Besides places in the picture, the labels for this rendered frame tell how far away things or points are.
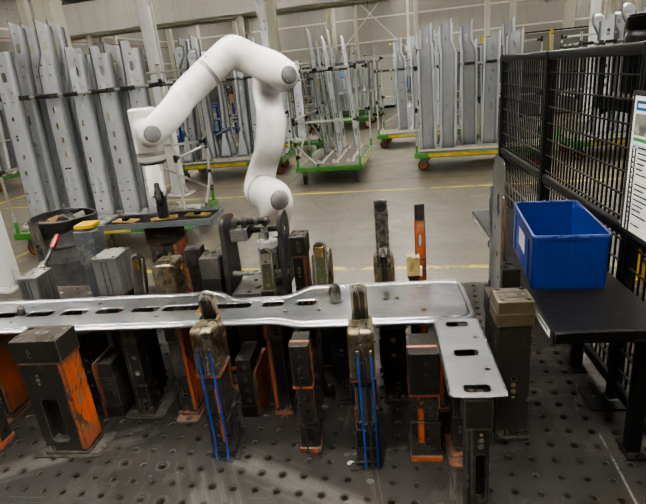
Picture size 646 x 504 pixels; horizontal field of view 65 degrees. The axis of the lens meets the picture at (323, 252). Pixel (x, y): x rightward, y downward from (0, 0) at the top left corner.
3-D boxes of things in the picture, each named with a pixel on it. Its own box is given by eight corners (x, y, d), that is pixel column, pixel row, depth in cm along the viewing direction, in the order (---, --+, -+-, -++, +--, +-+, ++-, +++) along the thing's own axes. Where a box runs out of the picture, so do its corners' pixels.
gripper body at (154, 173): (140, 158, 159) (148, 193, 162) (138, 162, 149) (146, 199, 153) (165, 155, 160) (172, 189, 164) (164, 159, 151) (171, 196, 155)
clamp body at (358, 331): (348, 473, 114) (335, 336, 102) (350, 437, 125) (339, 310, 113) (388, 473, 113) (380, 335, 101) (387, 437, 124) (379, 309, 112)
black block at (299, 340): (294, 460, 119) (279, 352, 109) (300, 430, 129) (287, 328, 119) (327, 460, 118) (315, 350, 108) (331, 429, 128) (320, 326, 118)
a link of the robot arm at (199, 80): (229, 82, 148) (155, 155, 144) (214, 83, 162) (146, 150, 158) (207, 57, 143) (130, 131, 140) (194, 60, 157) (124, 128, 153)
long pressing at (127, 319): (-71, 342, 131) (-73, 337, 130) (-9, 304, 152) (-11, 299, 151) (477, 322, 114) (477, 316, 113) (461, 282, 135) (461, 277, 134)
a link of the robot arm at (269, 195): (284, 232, 189) (272, 170, 181) (305, 245, 174) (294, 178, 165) (254, 241, 185) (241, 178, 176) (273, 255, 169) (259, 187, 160)
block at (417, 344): (405, 465, 114) (400, 357, 105) (403, 432, 124) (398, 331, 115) (449, 465, 113) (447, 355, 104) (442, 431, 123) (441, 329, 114)
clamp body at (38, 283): (41, 384, 161) (7, 280, 149) (61, 365, 172) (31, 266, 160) (69, 383, 160) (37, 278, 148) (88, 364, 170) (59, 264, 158)
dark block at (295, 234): (303, 365, 157) (287, 237, 143) (306, 353, 164) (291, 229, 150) (319, 364, 157) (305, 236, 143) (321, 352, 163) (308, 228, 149)
